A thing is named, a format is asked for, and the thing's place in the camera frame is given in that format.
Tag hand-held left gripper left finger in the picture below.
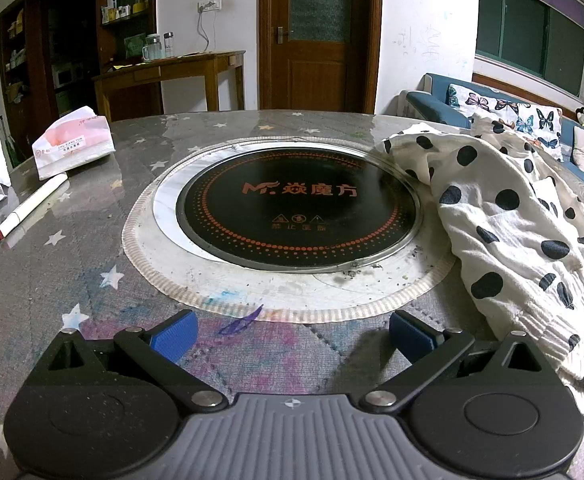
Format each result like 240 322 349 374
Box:
32 310 228 413

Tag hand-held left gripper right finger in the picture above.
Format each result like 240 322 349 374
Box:
359 311 558 413

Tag white polka dot pants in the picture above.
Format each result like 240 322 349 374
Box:
374 112 584 418

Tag round black induction cooktop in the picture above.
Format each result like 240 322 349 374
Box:
122 136 459 322

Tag grey star quilted tablecloth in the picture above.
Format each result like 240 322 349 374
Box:
0 109 584 480

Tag round black induction cooker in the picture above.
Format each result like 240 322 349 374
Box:
176 149 423 270

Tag white marker pen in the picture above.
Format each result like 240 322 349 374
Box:
0 172 69 242

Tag pink white tissue pack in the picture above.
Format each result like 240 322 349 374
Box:
32 105 116 181

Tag blue sofa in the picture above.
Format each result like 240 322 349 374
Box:
397 72 584 181

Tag butterfly print cushion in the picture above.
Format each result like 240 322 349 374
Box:
492 96 564 149
447 82 495 117

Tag wooden side table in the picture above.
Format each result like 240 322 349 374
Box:
92 51 247 121

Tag brown wooden door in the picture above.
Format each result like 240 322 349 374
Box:
258 0 384 115

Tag white microwave oven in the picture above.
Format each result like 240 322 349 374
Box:
53 62 85 88

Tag glass mug with lid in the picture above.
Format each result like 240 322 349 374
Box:
142 34 164 62

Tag green box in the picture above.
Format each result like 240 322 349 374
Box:
124 34 147 59

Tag dark wooden shelf cabinet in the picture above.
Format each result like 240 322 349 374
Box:
0 0 163 158

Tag green framed window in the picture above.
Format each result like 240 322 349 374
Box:
474 0 584 98

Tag thin charger cable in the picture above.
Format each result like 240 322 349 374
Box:
192 10 212 57

